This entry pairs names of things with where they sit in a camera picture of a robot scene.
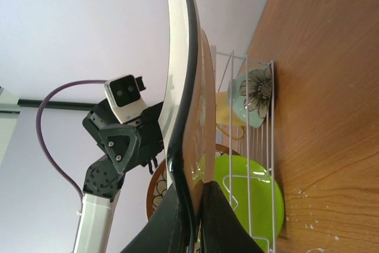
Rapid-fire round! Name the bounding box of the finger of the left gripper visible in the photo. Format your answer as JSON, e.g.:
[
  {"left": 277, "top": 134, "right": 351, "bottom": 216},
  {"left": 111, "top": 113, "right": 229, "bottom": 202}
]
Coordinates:
[{"left": 99, "top": 124, "right": 139, "bottom": 174}]

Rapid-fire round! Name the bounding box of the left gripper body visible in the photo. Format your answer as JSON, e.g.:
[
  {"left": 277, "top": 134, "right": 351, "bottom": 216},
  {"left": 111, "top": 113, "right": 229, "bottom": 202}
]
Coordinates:
[{"left": 82, "top": 100, "right": 163, "bottom": 173}]

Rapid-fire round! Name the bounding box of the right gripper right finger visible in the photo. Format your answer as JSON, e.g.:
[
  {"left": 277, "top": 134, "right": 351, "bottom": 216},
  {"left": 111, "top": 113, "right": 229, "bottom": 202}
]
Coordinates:
[{"left": 201, "top": 181, "right": 263, "bottom": 253}]

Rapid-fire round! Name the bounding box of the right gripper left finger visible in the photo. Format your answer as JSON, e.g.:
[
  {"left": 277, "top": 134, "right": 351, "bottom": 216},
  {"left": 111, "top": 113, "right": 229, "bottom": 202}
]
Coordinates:
[{"left": 121, "top": 185, "right": 188, "bottom": 253}]

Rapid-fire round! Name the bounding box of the white square plate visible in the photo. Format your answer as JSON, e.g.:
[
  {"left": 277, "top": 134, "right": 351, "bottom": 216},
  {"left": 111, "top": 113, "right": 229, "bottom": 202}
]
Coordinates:
[{"left": 159, "top": 0, "right": 200, "bottom": 252}]

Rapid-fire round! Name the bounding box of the orange rimmed floral plate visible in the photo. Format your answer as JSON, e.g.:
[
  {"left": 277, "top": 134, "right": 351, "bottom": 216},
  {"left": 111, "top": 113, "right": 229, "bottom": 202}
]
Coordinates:
[{"left": 146, "top": 144, "right": 229, "bottom": 220}]

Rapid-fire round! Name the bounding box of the lime green plate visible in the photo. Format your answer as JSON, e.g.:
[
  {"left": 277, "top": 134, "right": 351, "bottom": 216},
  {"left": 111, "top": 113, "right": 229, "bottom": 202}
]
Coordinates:
[{"left": 192, "top": 152, "right": 285, "bottom": 252}]

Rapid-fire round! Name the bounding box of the yellow mug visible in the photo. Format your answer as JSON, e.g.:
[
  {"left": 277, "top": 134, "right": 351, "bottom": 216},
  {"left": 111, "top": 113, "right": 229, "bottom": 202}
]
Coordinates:
[{"left": 216, "top": 92, "right": 246, "bottom": 140}]

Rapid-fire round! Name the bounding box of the white wire dish rack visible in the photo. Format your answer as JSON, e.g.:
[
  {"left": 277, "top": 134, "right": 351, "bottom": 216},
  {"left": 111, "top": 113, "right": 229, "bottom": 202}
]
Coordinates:
[{"left": 211, "top": 46, "right": 278, "bottom": 252}]

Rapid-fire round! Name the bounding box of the light green floral bowl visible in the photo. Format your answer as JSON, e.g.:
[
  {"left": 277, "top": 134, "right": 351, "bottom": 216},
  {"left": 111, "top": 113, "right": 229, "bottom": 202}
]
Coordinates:
[{"left": 227, "top": 65, "right": 272, "bottom": 129}]

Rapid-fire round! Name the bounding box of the black round plate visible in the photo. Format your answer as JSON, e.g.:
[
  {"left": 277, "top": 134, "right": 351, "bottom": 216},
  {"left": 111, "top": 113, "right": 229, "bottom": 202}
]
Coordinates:
[{"left": 183, "top": 30, "right": 216, "bottom": 207}]

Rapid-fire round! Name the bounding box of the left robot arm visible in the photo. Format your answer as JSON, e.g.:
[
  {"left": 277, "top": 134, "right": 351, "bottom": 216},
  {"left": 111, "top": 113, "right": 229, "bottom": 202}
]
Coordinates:
[{"left": 73, "top": 100, "right": 163, "bottom": 252}]

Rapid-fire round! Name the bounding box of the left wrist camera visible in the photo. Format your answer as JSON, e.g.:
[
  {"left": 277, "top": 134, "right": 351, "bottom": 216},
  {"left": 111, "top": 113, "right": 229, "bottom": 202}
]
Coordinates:
[{"left": 104, "top": 75, "right": 147, "bottom": 123}]

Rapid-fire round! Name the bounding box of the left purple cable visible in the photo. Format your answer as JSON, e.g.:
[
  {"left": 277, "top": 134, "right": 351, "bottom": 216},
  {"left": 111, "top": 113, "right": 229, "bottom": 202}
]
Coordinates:
[{"left": 35, "top": 79, "right": 108, "bottom": 253}]

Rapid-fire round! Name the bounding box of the left black frame post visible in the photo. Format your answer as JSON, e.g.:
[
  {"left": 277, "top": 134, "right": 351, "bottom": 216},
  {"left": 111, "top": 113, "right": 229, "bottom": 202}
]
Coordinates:
[{"left": 18, "top": 99, "right": 96, "bottom": 111}]

